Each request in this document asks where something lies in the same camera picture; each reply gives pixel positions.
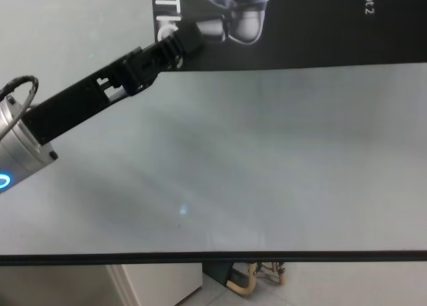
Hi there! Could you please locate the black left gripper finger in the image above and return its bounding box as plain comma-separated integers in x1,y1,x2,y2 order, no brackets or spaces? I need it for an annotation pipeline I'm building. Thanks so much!
156,22,206,74

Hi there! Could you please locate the black robot poster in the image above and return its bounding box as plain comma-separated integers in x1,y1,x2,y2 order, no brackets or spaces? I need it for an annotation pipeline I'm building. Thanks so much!
151,0,427,73

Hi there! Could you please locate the white cabinet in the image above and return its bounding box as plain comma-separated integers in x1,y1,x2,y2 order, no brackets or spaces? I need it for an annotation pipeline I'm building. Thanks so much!
107,264,204,306

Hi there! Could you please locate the black table edge frame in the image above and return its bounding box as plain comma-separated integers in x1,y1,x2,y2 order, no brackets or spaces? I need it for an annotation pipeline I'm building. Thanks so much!
0,248,427,266

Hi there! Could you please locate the beige tube frame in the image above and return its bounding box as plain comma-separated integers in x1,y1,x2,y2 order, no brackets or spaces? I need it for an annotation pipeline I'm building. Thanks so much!
255,261,288,286

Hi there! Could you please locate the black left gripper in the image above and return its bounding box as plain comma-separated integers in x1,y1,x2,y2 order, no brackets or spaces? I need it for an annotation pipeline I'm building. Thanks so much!
25,42,161,145

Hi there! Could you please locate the dark grey table leg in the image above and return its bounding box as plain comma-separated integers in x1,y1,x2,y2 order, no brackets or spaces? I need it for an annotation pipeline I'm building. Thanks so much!
201,261,234,284

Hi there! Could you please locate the left arm wrist cable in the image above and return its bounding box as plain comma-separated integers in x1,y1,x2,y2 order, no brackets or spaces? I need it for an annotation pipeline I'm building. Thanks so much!
0,75,39,135

